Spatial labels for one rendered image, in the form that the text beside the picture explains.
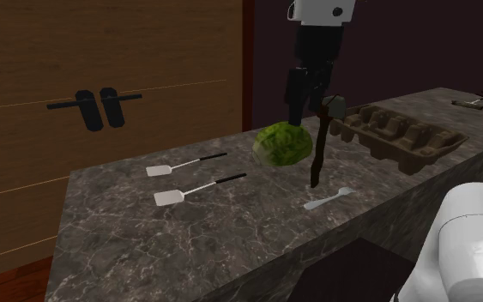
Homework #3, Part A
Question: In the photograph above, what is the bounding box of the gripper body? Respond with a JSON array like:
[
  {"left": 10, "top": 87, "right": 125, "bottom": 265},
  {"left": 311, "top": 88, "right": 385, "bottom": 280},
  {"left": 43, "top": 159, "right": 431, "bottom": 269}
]
[{"left": 293, "top": 24, "right": 346, "bottom": 70}]

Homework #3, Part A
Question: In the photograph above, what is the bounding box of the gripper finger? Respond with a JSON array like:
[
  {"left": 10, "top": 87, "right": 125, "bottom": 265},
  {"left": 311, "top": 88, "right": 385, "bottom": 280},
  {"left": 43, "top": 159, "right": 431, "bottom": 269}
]
[
  {"left": 284, "top": 66, "right": 310, "bottom": 126},
  {"left": 307, "top": 61, "right": 334, "bottom": 114}
]

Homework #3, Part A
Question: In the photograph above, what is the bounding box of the green lettuce head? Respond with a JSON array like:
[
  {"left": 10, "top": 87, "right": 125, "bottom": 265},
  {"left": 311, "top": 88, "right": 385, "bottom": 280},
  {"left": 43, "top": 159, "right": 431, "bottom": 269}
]
[{"left": 251, "top": 121, "right": 314, "bottom": 167}]

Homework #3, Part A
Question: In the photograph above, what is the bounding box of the brown egg carton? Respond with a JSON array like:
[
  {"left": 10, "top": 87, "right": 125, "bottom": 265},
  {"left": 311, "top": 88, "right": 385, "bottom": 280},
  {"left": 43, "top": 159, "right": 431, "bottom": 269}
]
[{"left": 329, "top": 104, "right": 470, "bottom": 176}]

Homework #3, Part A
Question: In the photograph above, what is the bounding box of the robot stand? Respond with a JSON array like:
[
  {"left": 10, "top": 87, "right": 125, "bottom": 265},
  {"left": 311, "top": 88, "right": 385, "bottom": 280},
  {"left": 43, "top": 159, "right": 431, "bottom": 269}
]
[{"left": 286, "top": 237, "right": 419, "bottom": 302}]

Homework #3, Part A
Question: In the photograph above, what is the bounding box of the small grey handled tool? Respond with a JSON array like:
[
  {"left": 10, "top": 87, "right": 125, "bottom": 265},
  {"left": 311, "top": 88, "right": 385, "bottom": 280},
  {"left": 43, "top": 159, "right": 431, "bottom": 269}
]
[{"left": 450, "top": 92, "right": 483, "bottom": 112}]

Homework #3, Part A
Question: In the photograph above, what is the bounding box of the steel spatula with black handle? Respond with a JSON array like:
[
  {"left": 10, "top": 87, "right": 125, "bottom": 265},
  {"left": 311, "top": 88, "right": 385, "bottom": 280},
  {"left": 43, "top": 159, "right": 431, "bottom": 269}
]
[
  {"left": 145, "top": 152, "right": 229, "bottom": 178},
  {"left": 153, "top": 172, "right": 248, "bottom": 208}
]

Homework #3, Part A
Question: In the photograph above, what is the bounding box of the wooden door with black handles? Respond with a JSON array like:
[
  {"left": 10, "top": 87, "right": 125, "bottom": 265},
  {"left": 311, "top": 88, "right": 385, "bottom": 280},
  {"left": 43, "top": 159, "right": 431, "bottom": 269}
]
[{"left": 0, "top": 0, "right": 245, "bottom": 281}]

